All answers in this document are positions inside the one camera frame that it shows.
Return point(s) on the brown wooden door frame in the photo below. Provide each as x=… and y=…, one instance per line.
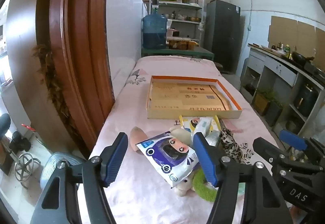
x=76, y=61

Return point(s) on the dark grey refrigerator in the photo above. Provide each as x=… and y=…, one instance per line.
x=221, y=36

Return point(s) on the potted plants crate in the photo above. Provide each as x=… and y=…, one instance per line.
x=261, y=104

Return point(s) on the row of amber jars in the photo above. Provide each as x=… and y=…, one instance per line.
x=181, y=45

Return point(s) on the white cabinet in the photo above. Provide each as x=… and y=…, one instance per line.
x=279, y=67

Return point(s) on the grey gas cylinder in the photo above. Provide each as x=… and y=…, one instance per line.
x=244, y=71

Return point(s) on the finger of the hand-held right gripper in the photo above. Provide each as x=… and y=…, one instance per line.
x=292, y=139
x=264, y=149

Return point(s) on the purple wet wipes pack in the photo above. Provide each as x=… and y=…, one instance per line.
x=165, y=152

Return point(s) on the blue water jug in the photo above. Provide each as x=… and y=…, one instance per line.
x=153, y=31

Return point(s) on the black wok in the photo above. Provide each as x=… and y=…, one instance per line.
x=301, y=58

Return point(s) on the small cream plush pink ruffle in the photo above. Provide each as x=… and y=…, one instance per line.
x=182, y=188

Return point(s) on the white blue tissue pack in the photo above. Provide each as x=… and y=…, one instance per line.
x=203, y=125

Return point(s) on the shallow orange-rimmed cardboard box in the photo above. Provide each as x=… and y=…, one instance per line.
x=177, y=91

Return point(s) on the dried plant bundle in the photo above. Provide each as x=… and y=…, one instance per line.
x=50, y=74

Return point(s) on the pink plastic container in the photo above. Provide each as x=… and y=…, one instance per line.
x=170, y=32

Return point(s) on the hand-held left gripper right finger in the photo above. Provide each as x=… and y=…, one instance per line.
x=205, y=160

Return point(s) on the green table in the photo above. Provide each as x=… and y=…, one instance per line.
x=203, y=52

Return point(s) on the brass bowl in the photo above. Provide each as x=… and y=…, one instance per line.
x=193, y=19

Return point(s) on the black cooking pot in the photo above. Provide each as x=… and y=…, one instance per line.
x=304, y=100

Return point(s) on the cream teddy bear purple dress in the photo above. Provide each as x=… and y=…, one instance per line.
x=180, y=135

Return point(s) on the mint green soft pack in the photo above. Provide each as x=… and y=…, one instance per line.
x=241, y=188

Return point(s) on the dark round pot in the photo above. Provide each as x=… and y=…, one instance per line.
x=293, y=126

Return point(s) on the floor fan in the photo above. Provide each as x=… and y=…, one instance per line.
x=53, y=168

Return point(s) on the leopard print scrunchie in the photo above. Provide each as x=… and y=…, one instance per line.
x=229, y=145

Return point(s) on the round stool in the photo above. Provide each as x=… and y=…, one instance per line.
x=221, y=65

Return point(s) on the group of condiment bottles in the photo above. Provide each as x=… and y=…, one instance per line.
x=287, y=50

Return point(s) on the yellow wet wipes pack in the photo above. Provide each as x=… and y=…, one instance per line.
x=188, y=123

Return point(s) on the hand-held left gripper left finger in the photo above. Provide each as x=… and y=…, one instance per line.
x=115, y=158

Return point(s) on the gas stove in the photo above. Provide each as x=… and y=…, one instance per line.
x=316, y=70

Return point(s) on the cardboard wall sheets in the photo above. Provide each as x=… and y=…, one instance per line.
x=281, y=31

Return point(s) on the water jug pump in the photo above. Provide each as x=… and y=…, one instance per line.
x=155, y=5

